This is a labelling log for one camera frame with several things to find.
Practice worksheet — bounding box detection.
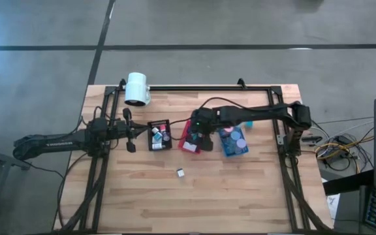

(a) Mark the yellow cable bundle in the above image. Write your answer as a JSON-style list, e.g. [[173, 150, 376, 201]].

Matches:
[[314, 135, 375, 174]]

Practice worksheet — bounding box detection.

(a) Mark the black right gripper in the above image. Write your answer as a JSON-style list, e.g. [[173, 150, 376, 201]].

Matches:
[[191, 107, 223, 151]]

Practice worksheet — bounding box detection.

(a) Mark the black plastic basket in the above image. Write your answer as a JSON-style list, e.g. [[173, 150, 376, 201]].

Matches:
[[146, 118, 174, 152]]

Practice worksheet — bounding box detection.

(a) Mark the black power adapter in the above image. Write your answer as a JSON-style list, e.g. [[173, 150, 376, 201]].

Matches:
[[301, 136, 323, 145]]

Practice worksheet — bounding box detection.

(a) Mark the white paper sheet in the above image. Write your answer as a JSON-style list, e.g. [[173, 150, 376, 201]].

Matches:
[[321, 178, 341, 217]]

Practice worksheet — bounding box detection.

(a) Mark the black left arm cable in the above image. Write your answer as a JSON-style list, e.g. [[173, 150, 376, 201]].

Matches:
[[76, 104, 117, 131]]

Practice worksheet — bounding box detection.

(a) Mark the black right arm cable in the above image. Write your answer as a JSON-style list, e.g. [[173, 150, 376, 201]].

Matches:
[[170, 96, 251, 141]]

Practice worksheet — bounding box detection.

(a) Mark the blue plastic basket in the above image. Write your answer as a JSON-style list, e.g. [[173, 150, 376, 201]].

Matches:
[[218, 125, 249, 158]]

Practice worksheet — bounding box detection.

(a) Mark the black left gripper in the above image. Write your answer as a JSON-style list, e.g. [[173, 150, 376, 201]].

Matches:
[[111, 107, 150, 153]]

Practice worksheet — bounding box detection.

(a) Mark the white cylindrical lamp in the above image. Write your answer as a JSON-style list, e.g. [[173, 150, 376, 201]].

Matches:
[[124, 72, 152, 107]]

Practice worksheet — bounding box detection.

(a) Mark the black power cable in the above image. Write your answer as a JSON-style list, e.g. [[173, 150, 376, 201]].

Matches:
[[24, 151, 89, 229]]

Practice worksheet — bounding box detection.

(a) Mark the red plastic basket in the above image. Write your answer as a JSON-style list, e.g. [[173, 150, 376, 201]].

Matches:
[[178, 119, 205, 155]]

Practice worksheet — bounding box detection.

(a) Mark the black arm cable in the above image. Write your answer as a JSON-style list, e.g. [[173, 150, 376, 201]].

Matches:
[[76, 104, 117, 131], [170, 96, 251, 141]]

